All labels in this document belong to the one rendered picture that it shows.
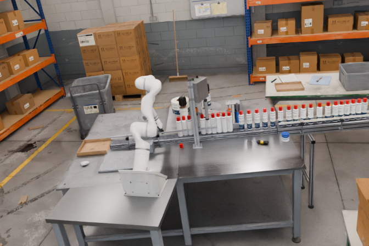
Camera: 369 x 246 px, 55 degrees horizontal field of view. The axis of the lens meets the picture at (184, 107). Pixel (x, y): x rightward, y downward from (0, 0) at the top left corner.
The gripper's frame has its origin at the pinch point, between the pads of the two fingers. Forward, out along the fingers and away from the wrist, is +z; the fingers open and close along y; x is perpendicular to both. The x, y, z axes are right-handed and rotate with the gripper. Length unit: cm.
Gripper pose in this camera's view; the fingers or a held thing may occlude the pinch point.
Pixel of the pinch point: (162, 132)
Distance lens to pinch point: 352.1
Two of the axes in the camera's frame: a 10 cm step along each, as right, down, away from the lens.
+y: 0.2, -4.0, 9.1
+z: 4.5, 8.2, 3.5
